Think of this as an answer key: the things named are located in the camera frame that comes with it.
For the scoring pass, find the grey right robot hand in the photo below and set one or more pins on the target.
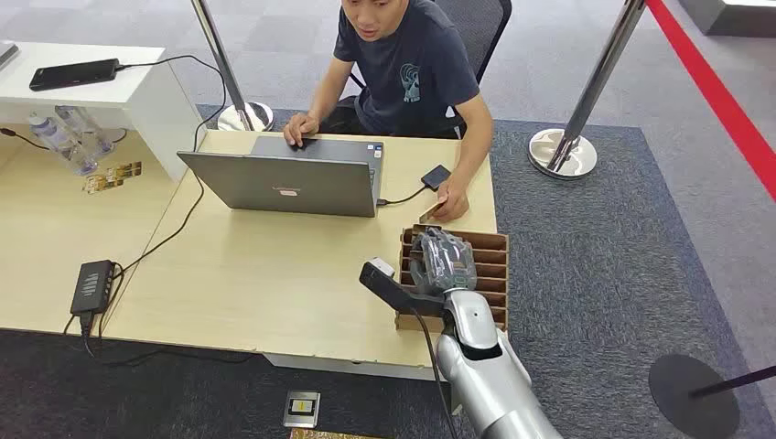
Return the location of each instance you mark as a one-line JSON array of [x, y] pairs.
[[444, 262]]

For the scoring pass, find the tan card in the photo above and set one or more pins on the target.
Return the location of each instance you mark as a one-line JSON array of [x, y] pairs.
[[431, 211]]

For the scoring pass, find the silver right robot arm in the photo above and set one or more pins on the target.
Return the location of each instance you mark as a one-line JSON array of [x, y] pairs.
[[485, 369]]

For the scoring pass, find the brown slotted card holder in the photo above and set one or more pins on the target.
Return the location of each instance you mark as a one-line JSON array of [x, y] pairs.
[[488, 274]]

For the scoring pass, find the person's left hand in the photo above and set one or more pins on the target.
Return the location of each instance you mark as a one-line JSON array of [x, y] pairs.
[[453, 202]]

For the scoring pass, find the person's hand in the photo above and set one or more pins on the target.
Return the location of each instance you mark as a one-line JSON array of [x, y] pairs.
[[299, 128], [453, 202]]

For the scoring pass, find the person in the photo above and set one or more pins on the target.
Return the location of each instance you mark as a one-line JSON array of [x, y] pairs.
[[410, 72]]

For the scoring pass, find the person's right hand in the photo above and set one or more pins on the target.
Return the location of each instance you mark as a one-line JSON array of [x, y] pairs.
[[299, 128]]

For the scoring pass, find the light wood desk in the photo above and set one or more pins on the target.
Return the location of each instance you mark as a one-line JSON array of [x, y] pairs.
[[66, 242], [291, 266]]

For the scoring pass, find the grey laptop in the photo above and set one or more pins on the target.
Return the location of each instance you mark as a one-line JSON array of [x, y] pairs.
[[303, 179]]

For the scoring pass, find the silver floor socket box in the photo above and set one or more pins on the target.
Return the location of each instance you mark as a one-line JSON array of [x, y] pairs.
[[302, 409]]

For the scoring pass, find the black office chair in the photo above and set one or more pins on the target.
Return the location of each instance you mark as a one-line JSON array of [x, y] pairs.
[[474, 29]]

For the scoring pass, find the black stanchion base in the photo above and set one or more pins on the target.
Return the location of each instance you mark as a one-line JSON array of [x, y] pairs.
[[697, 394]]

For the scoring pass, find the red barrier belt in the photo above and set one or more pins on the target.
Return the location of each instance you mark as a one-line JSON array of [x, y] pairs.
[[715, 91]]

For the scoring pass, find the white side cabinet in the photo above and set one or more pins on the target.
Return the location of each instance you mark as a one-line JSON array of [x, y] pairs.
[[103, 100]]

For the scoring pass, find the clear plastic water bottle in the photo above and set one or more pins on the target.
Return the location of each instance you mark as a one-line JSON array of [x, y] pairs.
[[86, 126], [62, 144]]

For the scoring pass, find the black smartphone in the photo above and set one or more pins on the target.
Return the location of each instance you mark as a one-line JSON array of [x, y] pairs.
[[74, 74]]

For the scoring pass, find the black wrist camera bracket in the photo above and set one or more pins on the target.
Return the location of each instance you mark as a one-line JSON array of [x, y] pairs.
[[391, 286]]

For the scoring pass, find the chrome stanchion post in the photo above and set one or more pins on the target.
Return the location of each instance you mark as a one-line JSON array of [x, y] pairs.
[[585, 97], [233, 72]]

